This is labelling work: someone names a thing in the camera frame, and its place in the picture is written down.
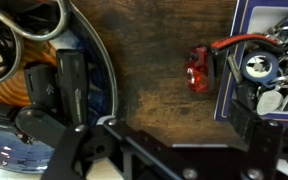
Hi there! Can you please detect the blue rectangular tray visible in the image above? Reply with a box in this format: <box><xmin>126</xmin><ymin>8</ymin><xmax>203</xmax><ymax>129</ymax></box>
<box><xmin>214</xmin><ymin>0</ymin><xmax>288</xmax><ymax>124</ymax></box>

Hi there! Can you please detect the black clip mount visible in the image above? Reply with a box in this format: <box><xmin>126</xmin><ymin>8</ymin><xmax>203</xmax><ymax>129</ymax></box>
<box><xmin>24</xmin><ymin>49</ymin><xmax>88</xmax><ymax>124</ymax></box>

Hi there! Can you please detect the bent metal wire holder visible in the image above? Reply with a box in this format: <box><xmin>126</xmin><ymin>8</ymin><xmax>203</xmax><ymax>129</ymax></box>
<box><xmin>0</xmin><ymin>0</ymin><xmax>70</xmax><ymax>83</ymax></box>

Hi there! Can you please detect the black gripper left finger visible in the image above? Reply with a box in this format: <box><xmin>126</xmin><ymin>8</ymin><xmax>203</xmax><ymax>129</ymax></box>
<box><xmin>103</xmin><ymin>116</ymin><xmax>134</xmax><ymax>140</ymax></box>

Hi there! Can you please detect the red black handled tool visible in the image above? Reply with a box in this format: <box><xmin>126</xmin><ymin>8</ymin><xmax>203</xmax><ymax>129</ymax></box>
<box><xmin>210</xmin><ymin>34</ymin><xmax>278</xmax><ymax>51</ymax></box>

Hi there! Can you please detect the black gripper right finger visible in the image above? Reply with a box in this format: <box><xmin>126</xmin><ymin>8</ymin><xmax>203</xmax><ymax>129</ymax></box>
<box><xmin>228</xmin><ymin>100</ymin><xmax>283</xmax><ymax>160</ymax></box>

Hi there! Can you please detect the red bike light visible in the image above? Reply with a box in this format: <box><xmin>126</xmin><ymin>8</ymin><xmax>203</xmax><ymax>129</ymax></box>
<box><xmin>186</xmin><ymin>45</ymin><xmax>215</xmax><ymax>92</ymax></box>

